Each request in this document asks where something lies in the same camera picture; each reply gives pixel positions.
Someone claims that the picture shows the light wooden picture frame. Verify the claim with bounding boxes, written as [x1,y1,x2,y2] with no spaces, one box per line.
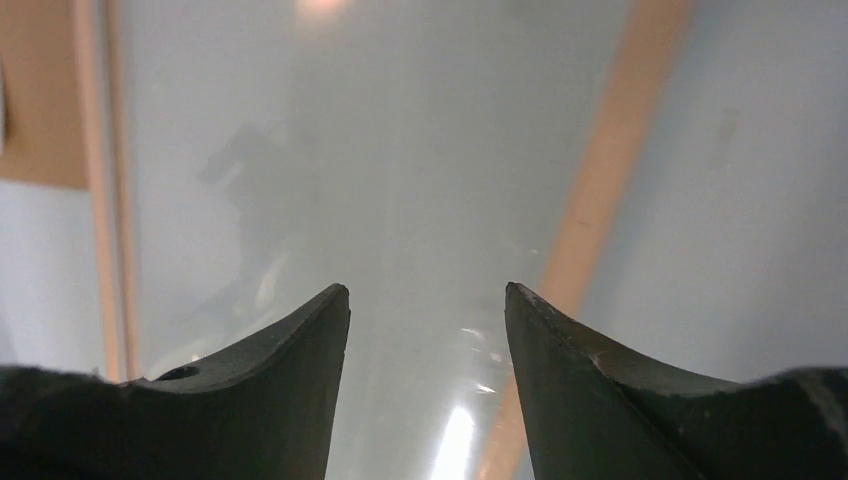
[71,0,697,480]

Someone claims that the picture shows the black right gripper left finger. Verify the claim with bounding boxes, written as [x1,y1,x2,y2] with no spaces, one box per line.
[1,284,350,479]

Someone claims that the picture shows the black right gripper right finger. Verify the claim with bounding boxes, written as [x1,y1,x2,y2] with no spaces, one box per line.
[505,283,847,479]

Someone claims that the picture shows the brown backing board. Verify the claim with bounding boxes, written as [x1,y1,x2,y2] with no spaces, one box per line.
[1,0,87,189]

